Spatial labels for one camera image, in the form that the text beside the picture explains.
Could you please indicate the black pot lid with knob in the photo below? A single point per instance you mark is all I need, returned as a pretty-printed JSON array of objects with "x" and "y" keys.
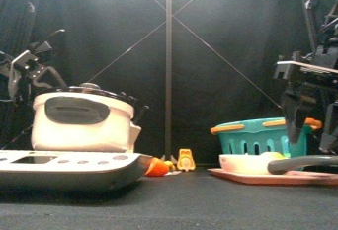
[{"x": 90, "y": 90}]

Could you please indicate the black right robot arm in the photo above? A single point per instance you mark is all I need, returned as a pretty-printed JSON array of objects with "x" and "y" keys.
[{"x": 323, "y": 10}]

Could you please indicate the white toy cooking pot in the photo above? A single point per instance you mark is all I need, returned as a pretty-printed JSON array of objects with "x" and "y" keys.
[{"x": 83, "y": 132}]

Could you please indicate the yellow toy lemon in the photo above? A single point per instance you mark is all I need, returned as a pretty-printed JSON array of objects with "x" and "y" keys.
[{"x": 271, "y": 155}]

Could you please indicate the pink cutting board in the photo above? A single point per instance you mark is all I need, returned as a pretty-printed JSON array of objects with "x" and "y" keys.
[{"x": 281, "y": 178}]

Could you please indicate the orange toy fruit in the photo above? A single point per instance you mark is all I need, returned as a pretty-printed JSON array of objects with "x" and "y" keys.
[{"x": 156, "y": 168}]

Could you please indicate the white kitchen scale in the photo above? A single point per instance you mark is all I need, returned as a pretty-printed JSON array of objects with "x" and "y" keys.
[{"x": 70, "y": 168}]

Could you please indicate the metal frame pole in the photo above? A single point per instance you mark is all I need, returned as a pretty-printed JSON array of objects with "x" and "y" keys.
[{"x": 169, "y": 66}]

